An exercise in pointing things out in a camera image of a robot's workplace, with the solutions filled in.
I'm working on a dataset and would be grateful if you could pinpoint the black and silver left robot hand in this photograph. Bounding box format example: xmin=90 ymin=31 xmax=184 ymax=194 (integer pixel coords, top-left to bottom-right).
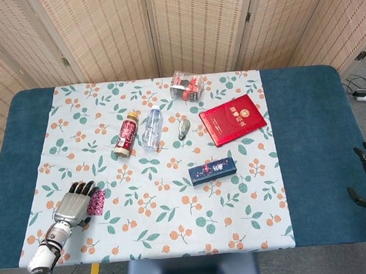
xmin=50 ymin=179 xmax=103 ymax=231

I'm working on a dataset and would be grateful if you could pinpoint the pink patterned packet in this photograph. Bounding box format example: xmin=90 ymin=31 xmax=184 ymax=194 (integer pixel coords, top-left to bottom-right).
xmin=84 ymin=188 xmax=109 ymax=218

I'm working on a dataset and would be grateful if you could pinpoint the red labelled drink bottle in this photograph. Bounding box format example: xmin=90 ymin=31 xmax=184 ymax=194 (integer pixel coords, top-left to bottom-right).
xmin=110 ymin=111 xmax=142 ymax=159

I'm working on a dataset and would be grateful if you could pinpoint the fruit and leaf print tablecloth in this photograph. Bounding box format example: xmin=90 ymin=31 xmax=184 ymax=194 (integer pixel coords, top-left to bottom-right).
xmin=3 ymin=66 xmax=296 ymax=273

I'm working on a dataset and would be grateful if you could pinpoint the clear plastic water bottle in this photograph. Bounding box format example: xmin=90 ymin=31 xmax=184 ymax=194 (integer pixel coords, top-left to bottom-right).
xmin=139 ymin=104 xmax=166 ymax=153

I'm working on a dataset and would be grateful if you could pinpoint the navy blue rectangular box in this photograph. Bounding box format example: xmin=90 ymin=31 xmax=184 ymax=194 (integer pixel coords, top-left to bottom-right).
xmin=187 ymin=156 xmax=240 ymax=188

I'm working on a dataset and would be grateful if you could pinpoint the red certificate book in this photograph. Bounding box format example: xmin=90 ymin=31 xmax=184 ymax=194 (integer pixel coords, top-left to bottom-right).
xmin=197 ymin=92 xmax=270 ymax=149

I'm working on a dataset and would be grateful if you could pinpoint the clear box of red black pieces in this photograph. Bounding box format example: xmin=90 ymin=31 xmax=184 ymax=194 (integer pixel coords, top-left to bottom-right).
xmin=168 ymin=68 xmax=206 ymax=104

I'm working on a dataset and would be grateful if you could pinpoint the woven folding screen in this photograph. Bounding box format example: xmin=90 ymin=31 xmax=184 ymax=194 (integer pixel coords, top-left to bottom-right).
xmin=0 ymin=0 xmax=366 ymax=157

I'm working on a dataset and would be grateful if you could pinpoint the black cable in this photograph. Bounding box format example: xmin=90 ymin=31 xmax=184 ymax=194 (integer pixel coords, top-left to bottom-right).
xmin=340 ymin=74 xmax=366 ymax=95

